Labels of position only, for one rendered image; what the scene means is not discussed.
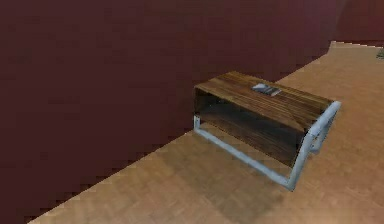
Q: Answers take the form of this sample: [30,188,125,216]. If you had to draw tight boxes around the brown wooden side table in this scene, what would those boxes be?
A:
[192,70,343,192]

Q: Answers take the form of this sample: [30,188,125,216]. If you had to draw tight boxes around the grey remote control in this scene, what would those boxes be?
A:
[251,83,283,98]

